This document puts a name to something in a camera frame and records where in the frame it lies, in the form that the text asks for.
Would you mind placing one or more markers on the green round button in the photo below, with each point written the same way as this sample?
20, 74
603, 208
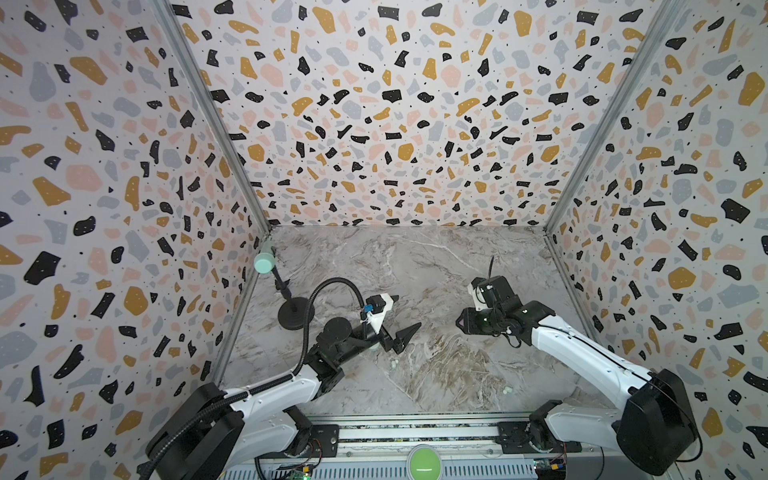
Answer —
424, 463

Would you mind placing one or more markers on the mint green microphone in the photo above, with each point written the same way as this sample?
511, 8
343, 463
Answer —
265, 261

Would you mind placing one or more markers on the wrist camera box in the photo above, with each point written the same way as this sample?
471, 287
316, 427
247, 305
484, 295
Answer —
493, 293
376, 309

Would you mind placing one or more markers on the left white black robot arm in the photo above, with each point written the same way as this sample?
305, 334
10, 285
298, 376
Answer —
216, 429

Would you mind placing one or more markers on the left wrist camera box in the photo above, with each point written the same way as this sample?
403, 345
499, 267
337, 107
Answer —
376, 309

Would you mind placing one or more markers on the black microphone stand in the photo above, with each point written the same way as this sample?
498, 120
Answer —
291, 314

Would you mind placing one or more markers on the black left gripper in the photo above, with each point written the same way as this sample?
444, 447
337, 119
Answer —
403, 337

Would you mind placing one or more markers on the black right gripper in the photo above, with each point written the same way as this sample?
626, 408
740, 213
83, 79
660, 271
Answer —
471, 321

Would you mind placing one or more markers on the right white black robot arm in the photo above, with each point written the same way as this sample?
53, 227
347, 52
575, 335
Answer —
650, 420

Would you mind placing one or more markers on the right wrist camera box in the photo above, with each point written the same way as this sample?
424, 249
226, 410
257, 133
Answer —
493, 293

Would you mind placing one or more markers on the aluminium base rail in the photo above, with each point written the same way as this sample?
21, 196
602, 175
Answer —
470, 446

